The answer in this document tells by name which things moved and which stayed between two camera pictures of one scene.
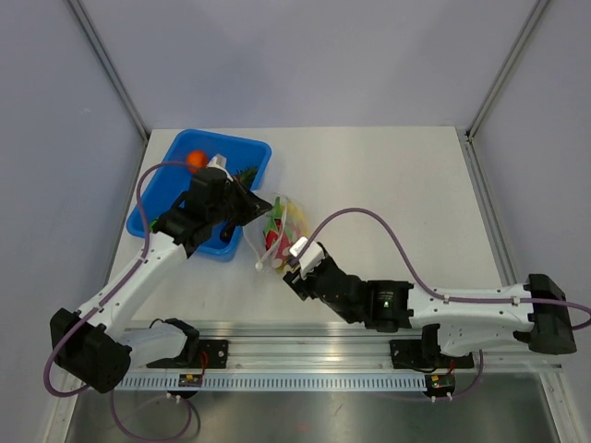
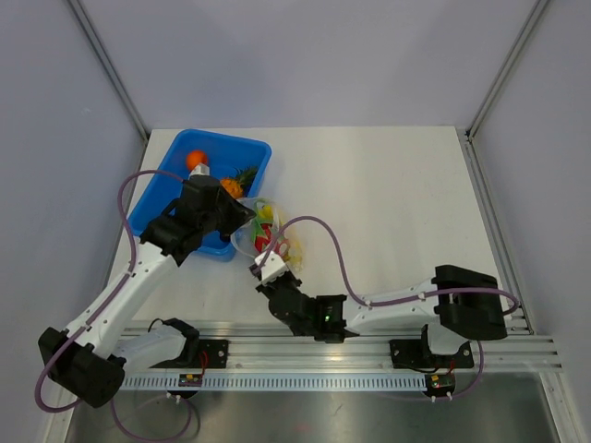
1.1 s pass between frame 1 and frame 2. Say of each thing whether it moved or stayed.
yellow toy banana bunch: moved
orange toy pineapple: stayed
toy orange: stayed
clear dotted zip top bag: moved
